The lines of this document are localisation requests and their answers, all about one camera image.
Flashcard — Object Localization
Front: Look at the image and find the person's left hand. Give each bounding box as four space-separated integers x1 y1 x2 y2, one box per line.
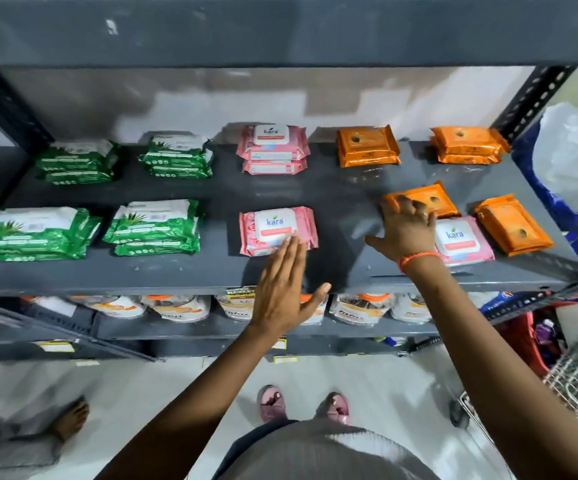
250 233 332 341

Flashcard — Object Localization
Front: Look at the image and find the person's right hand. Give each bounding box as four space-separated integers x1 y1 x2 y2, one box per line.
364 194 440 264

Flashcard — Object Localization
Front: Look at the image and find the orange wipes pack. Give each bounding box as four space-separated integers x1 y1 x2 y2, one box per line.
382 180 462 219
474 194 555 257

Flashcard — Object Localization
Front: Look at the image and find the pink wet wipes packet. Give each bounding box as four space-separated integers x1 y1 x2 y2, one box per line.
242 158 308 176
236 124 311 163
239 206 319 257
431 216 496 268

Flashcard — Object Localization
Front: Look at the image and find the grey metal shelf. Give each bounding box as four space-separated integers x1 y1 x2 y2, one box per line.
0 0 578 365

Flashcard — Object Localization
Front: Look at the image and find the orange wipes stack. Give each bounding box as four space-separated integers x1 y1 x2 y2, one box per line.
336 124 511 169

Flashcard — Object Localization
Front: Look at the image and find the green wipes pack handled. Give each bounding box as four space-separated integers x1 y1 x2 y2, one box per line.
114 234 201 257
102 199 201 245

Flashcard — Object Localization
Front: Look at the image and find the green wipes stack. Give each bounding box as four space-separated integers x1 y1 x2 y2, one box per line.
0 134 214 262

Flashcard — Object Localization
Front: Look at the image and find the person's right forearm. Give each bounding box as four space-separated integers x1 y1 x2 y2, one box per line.
401 254 578 480

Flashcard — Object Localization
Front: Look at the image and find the person's left forearm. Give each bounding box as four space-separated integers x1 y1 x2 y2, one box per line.
94 324 292 480

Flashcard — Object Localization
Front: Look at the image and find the person's dark blue garment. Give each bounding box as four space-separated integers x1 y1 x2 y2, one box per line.
212 419 298 480

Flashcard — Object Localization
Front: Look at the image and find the person's grey ribbed top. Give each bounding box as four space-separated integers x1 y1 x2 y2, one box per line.
228 419 441 480

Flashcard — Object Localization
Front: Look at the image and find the orange wristband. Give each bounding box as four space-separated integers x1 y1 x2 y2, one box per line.
398 250 442 275

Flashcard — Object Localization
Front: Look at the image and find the row of white orange pouches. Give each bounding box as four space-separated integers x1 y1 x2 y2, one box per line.
68 287 435 327

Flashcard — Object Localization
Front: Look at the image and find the pink left sandal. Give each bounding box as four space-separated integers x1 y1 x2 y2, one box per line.
258 385 288 424

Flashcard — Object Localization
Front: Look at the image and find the pink sandal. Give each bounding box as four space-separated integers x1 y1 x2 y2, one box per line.
258 385 288 424
318 391 352 427

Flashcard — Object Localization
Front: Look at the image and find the blue white plastic packet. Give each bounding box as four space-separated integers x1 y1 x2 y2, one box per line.
478 290 520 321

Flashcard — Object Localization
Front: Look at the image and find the pink right sandal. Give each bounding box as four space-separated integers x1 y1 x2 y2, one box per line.
318 391 352 427

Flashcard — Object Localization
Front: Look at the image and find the blue plastic sack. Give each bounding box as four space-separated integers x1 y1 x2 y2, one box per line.
511 122 578 267

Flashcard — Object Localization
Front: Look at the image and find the red plastic basket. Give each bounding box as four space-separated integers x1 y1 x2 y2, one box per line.
496 293 578 378

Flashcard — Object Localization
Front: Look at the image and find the small purple bottle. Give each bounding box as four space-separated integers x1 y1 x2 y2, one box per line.
534 318 558 347

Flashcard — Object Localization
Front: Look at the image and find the white plastic bag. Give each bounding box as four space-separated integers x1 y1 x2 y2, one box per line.
531 102 578 215

